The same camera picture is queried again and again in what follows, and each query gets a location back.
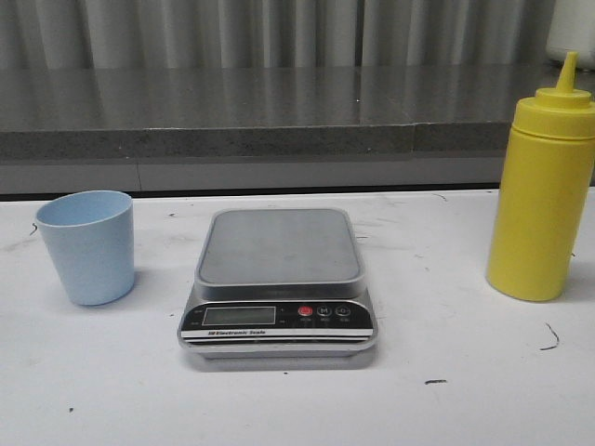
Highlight yellow squeeze bottle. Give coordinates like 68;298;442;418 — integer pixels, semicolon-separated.
486;51;594;302

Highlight light blue plastic cup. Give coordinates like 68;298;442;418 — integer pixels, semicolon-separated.
35;190;135;306

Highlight white container in background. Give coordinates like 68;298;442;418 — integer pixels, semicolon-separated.
546;0;595;72

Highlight grey stone counter ledge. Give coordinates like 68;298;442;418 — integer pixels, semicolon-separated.
1;63;559;196

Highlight silver electronic kitchen scale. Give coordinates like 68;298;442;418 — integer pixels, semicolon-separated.
178;208;378;361

